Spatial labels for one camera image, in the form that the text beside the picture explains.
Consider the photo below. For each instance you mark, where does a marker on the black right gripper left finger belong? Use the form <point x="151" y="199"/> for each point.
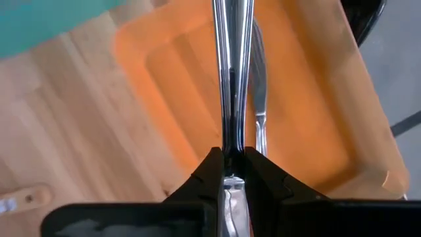
<point x="131" y="220"/>

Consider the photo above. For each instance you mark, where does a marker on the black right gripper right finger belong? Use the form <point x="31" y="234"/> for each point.
<point x="329" y="220"/>

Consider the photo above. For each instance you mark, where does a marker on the wooden spork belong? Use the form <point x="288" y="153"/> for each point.
<point x="36" y="197"/>

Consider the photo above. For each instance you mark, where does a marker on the silver metal table knife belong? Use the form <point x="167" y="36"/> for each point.
<point x="260" y="92"/>

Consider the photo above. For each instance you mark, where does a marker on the metal cutlery pile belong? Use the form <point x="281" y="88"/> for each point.
<point x="233" y="66"/>

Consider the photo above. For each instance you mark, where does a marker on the teal translucent plastic bin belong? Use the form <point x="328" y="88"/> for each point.
<point x="49" y="23"/>

